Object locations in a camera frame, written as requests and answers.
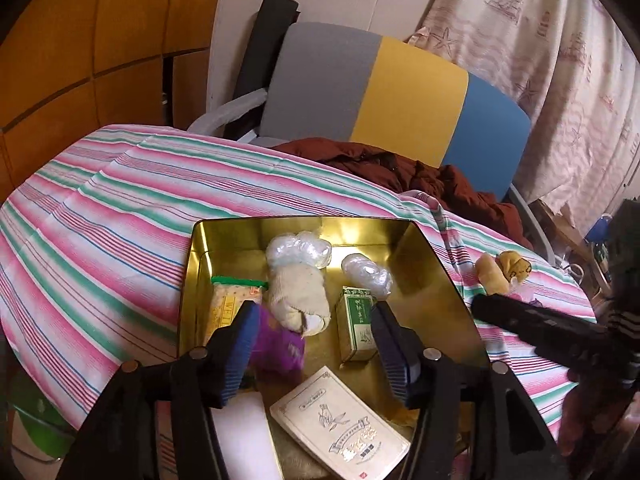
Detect purple snack packet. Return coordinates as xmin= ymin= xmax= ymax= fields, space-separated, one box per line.
xmin=250 ymin=307 xmax=305 ymax=375

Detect green white small box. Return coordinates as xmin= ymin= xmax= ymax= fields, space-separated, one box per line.
xmin=335 ymin=286 xmax=378 ymax=363

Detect beige sock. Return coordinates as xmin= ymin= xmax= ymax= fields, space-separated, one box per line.
xmin=267 ymin=263 xmax=331 ymax=337

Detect small white plastic bundle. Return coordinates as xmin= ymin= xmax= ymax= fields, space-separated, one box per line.
xmin=341 ymin=254 xmax=394 ymax=299

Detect clear plastic bag bundle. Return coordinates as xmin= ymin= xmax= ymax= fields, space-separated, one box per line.
xmin=265 ymin=231 xmax=332 ymax=270

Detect white booklet with drawing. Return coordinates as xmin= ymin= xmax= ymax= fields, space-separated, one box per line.
xmin=270 ymin=366 xmax=410 ymax=480

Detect tan bread plush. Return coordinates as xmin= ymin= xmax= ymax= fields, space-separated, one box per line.
xmin=474 ymin=254 xmax=510 ymax=295

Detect yellow spotted plush toy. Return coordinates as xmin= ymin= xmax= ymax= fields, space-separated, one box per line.
xmin=496 ymin=250 xmax=533 ymax=284

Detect gold metal tin tray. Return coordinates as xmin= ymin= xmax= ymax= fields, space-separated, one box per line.
xmin=178 ymin=214 xmax=492 ymax=480

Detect striped pink green tablecloth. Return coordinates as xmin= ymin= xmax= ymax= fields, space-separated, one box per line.
xmin=0 ymin=122 xmax=599 ymax=441

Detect dark red cloth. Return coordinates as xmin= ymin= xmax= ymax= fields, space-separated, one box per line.
xmin=275 ymin=138 xmax=533 ymax=249

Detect grey yellow blue chair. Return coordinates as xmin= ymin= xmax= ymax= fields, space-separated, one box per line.
xmin=186 ymin=20 xmax=557 ymax=261

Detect pink patterned curtain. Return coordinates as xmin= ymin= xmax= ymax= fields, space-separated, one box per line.
xmin=408 ymin=0 xmax=639 ymax=233

